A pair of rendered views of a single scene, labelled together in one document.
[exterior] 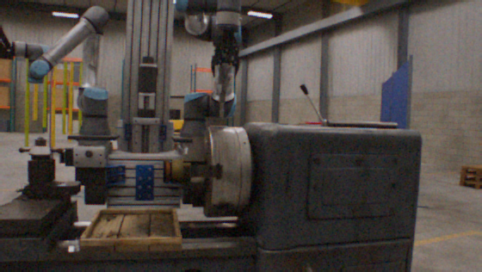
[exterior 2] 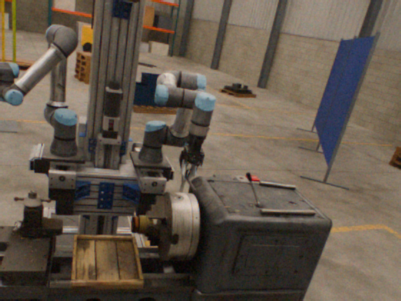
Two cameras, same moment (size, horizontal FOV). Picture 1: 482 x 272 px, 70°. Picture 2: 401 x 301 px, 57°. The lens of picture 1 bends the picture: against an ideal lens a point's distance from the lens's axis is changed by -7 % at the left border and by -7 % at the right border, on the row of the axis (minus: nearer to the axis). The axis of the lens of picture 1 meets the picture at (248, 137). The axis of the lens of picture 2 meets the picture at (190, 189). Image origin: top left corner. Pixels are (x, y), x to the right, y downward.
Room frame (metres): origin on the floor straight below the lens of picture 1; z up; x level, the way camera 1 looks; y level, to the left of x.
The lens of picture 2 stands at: (-0.24, 0.18, 1.93)
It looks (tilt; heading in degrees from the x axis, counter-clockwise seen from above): 23 degrees down; 355
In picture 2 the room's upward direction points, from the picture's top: 12 degrees clockwise
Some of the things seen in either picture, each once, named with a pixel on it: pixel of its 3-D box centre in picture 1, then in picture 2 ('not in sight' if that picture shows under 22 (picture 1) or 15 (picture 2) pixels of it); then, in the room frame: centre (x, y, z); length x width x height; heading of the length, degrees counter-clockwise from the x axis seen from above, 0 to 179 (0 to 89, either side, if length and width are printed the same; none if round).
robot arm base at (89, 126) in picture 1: (95, 124); (64, 143); (1.74, 0.76, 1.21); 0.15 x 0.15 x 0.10
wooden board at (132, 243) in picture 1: (134, 227); (106, 259); (1.20, 0.38, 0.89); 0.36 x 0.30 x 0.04; 14
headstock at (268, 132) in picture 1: (322, 176); (249, 230); (1.38, -0.29, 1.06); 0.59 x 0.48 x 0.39; 104
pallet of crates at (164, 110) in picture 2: not in sight; (153, 92); (8.51, 0.77, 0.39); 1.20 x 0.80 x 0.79; 122
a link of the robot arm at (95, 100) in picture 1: (95, 101); (64, 122); (1.75, 0.76, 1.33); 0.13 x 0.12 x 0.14; 37
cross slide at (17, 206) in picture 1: (34, 207); (29, 244); (1.13, 0.70, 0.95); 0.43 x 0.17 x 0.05; 14
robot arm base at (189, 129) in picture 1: (194, 127); (151, 151); (1.88, 0.28, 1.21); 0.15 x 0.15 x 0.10
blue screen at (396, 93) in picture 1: (390, 128); (334, 97); (7.41, -2.94, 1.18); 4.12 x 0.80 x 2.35; 166
